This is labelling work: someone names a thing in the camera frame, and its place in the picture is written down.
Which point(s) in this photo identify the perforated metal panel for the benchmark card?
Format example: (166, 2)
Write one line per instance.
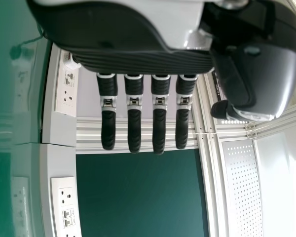
(241, 185)

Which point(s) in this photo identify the green partition board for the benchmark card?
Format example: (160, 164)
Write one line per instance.
(138, 197)

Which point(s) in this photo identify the aluminium frame rail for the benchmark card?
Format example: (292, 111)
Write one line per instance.
(88, 133)

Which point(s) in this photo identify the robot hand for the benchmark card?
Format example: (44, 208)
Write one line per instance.
(138, 29)

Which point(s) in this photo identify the white socket strip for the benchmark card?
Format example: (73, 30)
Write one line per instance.
(66, 98)
(64, 197)

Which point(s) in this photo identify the aluminium frame post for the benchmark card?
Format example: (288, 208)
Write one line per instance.
(209, 160)

